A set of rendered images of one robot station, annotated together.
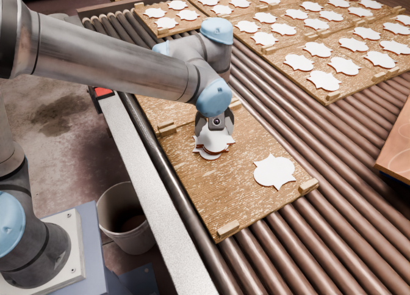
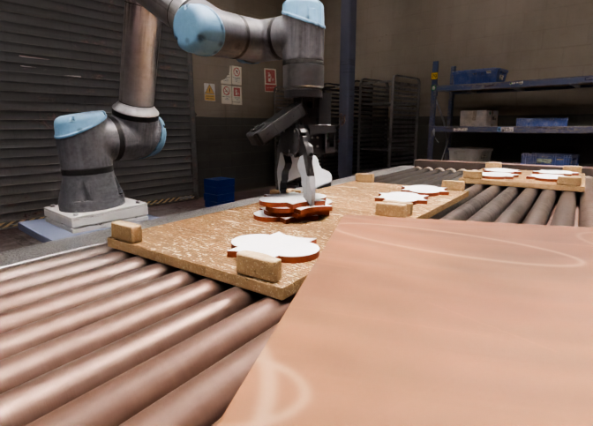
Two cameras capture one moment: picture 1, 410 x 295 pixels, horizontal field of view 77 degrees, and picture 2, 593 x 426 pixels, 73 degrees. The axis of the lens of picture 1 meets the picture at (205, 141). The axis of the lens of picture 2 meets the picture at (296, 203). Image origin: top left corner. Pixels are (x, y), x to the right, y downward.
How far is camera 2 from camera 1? 0.88 m
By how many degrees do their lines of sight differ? 64
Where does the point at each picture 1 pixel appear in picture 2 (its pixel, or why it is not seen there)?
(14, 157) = (138, 109)
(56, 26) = not seen: outside the picture
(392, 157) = (405, 226)
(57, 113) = not seen: hidden behind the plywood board
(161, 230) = not seen: hidden behind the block
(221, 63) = (288, 47)
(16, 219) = (82, 120)
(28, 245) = (74, 150)
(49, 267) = (72, 196)
